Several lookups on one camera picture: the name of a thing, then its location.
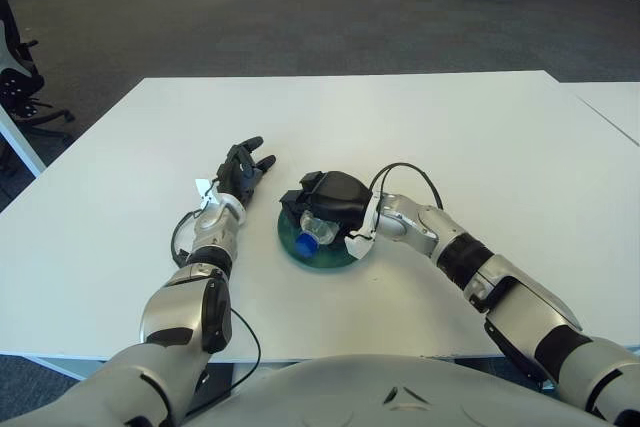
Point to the green round plate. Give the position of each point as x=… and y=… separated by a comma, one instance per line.
x=325, y=262

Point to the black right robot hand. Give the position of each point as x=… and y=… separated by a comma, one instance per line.
x=340, y=197

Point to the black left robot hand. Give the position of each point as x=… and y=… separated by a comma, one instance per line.
x=237, y=177

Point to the black office chair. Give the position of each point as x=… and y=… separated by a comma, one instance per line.
x=15, y=87

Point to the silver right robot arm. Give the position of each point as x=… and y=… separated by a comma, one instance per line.
x=525, y=297

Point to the white desk frame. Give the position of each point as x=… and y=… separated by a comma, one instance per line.
x=25, y=144

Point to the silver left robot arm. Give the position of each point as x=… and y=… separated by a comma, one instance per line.
x=185, y=307

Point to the clear plastic water bottle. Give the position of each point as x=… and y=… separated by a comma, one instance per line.
x=315, y=232

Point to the grey robot torso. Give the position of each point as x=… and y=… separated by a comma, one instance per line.
x=350, y=392

